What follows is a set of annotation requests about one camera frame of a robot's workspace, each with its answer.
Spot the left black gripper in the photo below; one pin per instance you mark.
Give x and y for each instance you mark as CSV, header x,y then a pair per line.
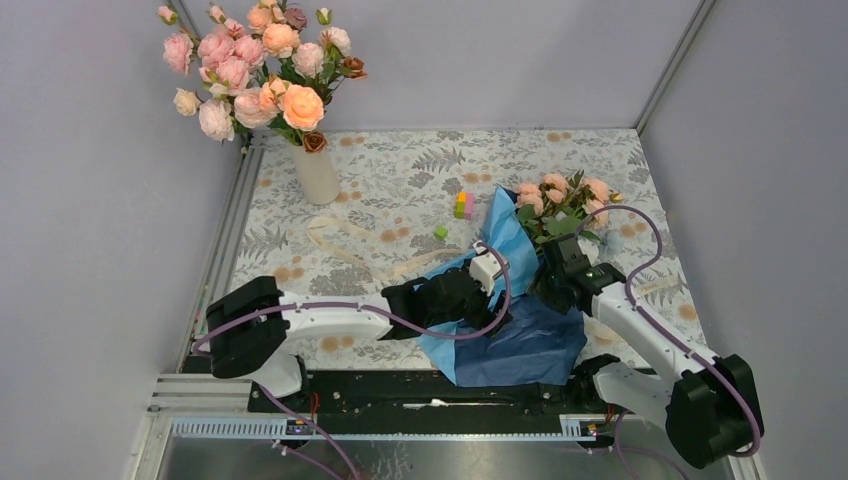
x,y
484,316

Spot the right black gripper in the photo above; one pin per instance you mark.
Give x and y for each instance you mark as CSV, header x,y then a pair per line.
x,y
538,285

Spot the flower bouquet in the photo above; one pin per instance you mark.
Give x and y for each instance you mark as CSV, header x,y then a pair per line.
x,y
558,204

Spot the blue wrapping paper sheet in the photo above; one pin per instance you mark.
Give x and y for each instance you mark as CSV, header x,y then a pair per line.
x,y
537,345

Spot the cream printed ribbon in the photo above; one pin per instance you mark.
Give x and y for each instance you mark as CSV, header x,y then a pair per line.
x,y
358,247

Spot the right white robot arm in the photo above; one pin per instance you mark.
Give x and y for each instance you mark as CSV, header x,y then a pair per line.
x,y
706,404

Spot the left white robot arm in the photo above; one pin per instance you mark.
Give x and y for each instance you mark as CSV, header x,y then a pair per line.
x,y
249,327

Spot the white ceramic vase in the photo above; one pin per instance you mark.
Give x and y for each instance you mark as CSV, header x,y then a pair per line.
x,y
316,175

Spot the small green cube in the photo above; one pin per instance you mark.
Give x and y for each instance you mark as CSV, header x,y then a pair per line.
x,y
441,232

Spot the stacked coloured toy blocks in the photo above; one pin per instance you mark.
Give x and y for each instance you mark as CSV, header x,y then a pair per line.
x,y
464,205

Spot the pink and peach rose bunch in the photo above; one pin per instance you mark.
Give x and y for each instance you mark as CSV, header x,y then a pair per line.
x,y
260,73

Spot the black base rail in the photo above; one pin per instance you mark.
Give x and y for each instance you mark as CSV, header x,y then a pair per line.
x,y
425,402

